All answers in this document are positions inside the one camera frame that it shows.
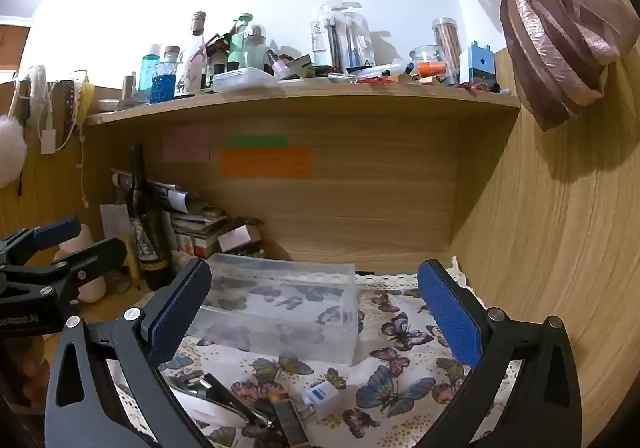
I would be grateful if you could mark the dark wine bottle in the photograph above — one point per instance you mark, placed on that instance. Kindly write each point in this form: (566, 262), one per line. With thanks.
(146, 228)

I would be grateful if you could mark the peach rounded object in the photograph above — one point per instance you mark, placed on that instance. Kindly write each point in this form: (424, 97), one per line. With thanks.
(90, 288)

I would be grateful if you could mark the pink sticky note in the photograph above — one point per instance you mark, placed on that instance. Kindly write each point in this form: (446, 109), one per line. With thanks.
(185, 143)

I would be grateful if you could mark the wooden shelf board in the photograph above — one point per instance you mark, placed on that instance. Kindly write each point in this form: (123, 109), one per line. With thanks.
(300, 100)

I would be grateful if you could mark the tall clear jar of sticks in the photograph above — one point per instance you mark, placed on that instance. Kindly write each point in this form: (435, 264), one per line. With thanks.
(448, 48)

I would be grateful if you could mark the white lidded plastic box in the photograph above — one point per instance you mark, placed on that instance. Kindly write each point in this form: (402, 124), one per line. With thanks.
(245, 79)

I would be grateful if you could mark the butterfly print tablecloth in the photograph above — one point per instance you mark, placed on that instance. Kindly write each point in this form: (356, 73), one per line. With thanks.
(400, 378)

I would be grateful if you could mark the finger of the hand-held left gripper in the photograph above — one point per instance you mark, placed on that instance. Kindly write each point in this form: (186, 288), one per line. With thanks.
(52, 233)
(97, 255)

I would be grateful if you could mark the white paper card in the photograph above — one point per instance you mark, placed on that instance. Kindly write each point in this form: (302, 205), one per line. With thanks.
(114, 223)

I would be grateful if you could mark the pink tied curtain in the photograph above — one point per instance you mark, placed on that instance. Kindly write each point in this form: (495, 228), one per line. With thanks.
(555, 43)

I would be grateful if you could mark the white bottle with pink print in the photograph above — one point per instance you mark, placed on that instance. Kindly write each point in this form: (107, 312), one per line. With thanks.
(192, 63)

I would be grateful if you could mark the clear bottle with dark cap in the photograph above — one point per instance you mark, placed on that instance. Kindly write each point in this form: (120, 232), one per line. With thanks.
(256, 50)

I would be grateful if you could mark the white hanging tag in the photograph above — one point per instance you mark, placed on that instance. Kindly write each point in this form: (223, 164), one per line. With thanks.
(47, 142)

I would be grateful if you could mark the silver nail clipper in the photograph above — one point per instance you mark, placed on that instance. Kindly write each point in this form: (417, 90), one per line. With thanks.
(220, 398)

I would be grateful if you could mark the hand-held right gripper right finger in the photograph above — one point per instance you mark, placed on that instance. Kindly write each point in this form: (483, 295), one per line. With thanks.
(450, 315)

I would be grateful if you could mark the packaged toothbrush set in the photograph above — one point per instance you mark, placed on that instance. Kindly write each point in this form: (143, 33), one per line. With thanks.
(359, 40)
(325, 38)

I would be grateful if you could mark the stack of books and magazines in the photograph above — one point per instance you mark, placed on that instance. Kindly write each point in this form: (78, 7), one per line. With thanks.
(200, 220)

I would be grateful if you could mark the blue bead bottle with cork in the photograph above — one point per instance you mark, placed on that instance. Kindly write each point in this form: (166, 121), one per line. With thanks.
(164, 82)

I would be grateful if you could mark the short glass jar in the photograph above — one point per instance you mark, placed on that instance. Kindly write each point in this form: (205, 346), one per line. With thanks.
(425, 54)

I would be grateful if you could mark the clear plastic storage box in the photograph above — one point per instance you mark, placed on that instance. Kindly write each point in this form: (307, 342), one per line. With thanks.
(280, 313)

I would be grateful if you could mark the small silver box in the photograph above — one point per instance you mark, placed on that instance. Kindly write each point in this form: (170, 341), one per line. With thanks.
(239, 237)

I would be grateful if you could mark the dark lace ribbon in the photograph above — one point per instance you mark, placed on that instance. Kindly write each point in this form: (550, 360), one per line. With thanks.
(67, 113)

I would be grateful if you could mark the white fluffy pompom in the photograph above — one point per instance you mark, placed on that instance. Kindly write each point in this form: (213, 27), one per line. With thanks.
(10, 148)

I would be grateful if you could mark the orange sticky note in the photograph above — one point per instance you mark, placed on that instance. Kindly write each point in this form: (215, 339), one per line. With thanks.
(265, 163)

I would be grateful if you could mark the green sticky note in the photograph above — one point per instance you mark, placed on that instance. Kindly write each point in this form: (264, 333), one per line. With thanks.
(256, 141)

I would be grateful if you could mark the white and blue charger plug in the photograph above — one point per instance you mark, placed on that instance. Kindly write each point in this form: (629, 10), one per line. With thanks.
(321, 398)

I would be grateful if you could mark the small pink bottle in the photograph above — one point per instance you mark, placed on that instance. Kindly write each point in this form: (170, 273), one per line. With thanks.
(279, 65)

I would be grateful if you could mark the small beige cylinder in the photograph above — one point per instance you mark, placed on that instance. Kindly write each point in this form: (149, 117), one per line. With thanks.
(129, 87)

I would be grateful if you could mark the green pump bottle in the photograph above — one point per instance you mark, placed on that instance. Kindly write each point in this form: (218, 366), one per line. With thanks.
(236, 45)

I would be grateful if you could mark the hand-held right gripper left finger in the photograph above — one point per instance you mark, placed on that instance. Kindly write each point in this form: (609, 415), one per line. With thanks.
(177, 310)

